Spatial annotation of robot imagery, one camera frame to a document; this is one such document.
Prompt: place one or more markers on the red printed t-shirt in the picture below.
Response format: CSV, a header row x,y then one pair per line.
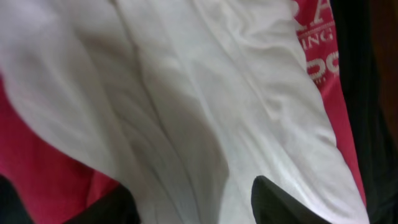
x,y
37,174

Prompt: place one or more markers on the white t-shirt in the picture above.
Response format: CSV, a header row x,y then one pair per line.
x,y
192,93

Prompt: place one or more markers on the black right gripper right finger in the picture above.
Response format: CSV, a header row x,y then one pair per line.
x,y
272,205

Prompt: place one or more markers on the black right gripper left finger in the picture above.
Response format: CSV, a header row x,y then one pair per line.
x,y
117,207

